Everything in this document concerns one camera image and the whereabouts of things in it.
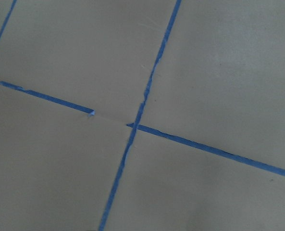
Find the brown paper table mat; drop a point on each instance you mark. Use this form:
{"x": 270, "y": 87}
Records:
{"x": 142, "y": 115}

